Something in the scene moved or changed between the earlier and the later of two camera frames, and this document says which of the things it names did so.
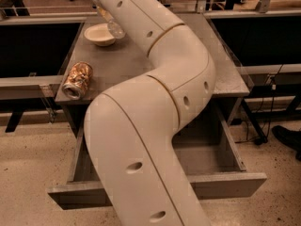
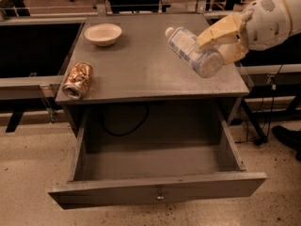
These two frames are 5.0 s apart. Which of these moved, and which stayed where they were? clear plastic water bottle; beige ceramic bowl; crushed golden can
Moved: clear plastic water bottle
Stayed: crushed golden can; beige ceramic bowl
